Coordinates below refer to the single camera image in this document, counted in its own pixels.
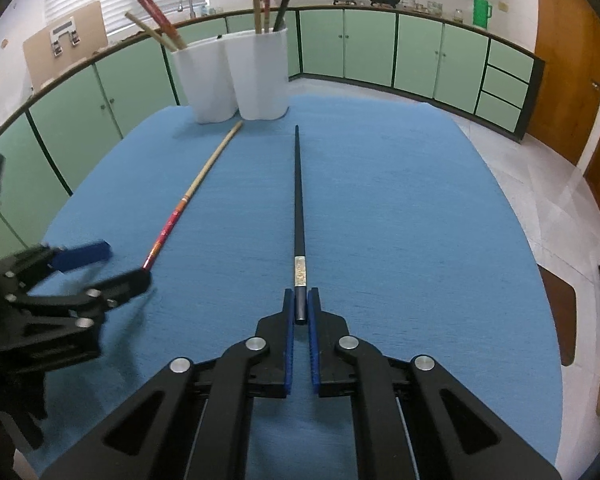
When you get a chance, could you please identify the red orange bamboo chopstick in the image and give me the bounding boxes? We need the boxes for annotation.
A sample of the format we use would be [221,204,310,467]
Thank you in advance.
[142,120,244,271]

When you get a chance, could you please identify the black chopstick silver band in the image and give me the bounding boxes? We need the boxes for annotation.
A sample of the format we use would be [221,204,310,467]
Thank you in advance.
[294,126,308,325]

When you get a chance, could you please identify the red striped bamboo chopstick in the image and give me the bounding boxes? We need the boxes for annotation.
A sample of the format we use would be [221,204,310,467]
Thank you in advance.
[137,0,187,50]

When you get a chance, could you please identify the chrome kitchen faucet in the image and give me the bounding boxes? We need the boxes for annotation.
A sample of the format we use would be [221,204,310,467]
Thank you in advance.
[178,0,196,20]

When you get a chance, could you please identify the green lower kitchen cabinets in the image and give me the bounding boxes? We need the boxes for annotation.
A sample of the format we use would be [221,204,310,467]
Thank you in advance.
[0,8,544,259]

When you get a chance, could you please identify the brown cardboard board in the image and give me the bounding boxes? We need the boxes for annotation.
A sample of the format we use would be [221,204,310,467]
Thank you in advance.
[23,1,108,92]

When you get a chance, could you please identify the blue table mat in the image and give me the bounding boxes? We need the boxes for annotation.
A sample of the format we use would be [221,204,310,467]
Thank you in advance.
[29,96,562,479]

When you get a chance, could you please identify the bamboo chopstick in holder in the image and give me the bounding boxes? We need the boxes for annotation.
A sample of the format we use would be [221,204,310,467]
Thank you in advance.
[124,11,176,52]

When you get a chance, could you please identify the white double utensil holder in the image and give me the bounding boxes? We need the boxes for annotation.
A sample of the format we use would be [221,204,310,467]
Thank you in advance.
[172,28,289,125]

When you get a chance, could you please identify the green thermos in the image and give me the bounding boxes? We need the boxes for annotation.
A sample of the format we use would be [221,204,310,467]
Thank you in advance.
[472,0,492,29]

